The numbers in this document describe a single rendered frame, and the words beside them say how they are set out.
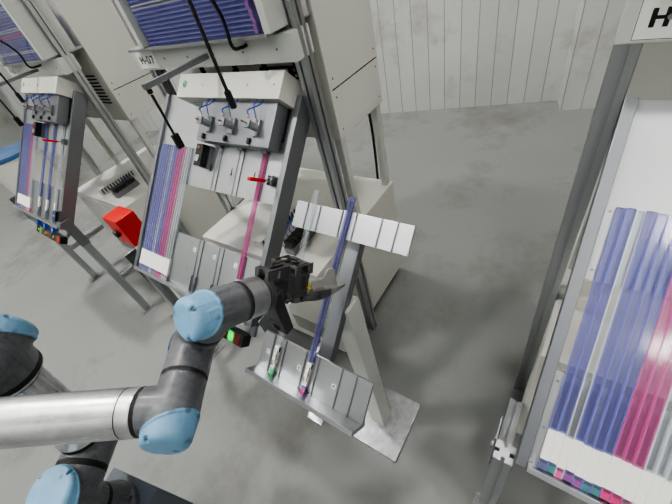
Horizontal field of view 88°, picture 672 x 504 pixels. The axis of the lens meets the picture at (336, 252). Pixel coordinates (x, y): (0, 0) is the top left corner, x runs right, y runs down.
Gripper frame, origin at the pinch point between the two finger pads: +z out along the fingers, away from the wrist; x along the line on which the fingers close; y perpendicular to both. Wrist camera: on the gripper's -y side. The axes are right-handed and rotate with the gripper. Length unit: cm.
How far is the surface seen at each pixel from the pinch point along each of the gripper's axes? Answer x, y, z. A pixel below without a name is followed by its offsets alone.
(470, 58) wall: 66, 122, 281
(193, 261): 63, -13, 6
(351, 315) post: -2.4, -12.1, 11.1
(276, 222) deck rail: 28.1, 7.4, 11.9
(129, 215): 128, -9, 14
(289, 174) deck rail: 28.1, 21.7, 16.4
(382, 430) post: 0, -79, 51
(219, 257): 50, -9, 8
